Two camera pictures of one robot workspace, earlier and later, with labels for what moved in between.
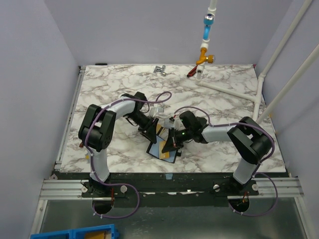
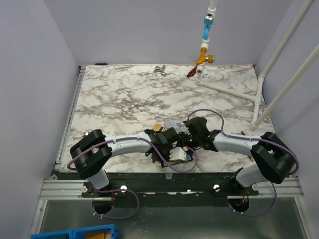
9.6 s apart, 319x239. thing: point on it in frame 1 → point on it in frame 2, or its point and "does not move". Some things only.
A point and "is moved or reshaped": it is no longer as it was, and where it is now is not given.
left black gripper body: x=145 y=123 → x=165 y=152
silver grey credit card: x=168 y=124 does not move
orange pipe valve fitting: x=210 y=59 does not move
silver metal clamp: x=160 y=68 does not move
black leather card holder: x=153 y=150 is moved or reshaped
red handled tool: x=192 y=72 does not move
